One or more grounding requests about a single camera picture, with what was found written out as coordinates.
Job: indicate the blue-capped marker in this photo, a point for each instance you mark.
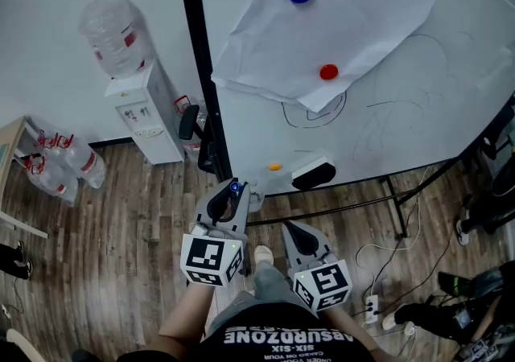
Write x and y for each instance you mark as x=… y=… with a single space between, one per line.
x=235 y=187

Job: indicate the whiteboard with black stand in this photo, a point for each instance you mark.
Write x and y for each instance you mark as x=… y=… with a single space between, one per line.
x=402 y=139

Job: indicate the white water dispenser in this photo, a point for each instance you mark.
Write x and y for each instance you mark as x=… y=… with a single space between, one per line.
x=151 y=119

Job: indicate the green flat board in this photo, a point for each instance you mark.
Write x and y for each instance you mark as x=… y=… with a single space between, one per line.
x=3 y=156

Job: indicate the black whiteboard eraser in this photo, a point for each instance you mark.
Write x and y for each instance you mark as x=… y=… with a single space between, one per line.
x=316 y=177

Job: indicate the white power strip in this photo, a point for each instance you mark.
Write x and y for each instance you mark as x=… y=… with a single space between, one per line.
x=371 y=308

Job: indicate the light wooden desk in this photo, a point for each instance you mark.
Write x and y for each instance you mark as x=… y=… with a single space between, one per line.
x=8 y=139

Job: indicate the person's black printed shirt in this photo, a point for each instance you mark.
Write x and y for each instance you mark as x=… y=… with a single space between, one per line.
x=281 y=328

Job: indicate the person's grey trousers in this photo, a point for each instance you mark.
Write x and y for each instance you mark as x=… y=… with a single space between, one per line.
x=267 y=282

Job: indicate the person's white shoe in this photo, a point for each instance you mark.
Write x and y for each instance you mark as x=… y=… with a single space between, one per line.
x=263 y=255

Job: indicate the white paper sheets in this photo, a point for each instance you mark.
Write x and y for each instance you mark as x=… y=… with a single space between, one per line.
x=354 y=30

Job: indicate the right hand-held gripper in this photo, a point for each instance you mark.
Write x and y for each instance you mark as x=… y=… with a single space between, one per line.
x=326 y=282

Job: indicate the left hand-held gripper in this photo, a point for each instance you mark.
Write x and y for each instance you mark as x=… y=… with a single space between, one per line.
x=207 y=260

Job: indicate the clear plastic water bottle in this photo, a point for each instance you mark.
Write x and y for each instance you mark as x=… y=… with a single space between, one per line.
x=86 y=163
x=43 y=143
x=193 y=145
x=52 y=183
x=114 y=36
x=64 y=149

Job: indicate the beige round table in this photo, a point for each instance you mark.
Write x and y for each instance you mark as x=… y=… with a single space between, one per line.
x=24 y=346

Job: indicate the person's right forearm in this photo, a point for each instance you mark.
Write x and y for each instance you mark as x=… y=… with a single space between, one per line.
x=354 y=332

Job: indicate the black office chair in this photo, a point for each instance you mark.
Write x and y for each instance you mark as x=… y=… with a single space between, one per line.
x=205 y=151

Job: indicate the orange round magnet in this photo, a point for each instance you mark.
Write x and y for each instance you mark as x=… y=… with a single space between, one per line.
x=275 y=167

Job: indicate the red round magnet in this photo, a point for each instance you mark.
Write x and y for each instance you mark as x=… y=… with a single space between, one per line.
x=329 y=72

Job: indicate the black stool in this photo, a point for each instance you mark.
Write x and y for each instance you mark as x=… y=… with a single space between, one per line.
x=86 y=355

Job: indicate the person's left forearm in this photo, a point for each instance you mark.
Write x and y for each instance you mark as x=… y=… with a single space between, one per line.
x=187 y=320

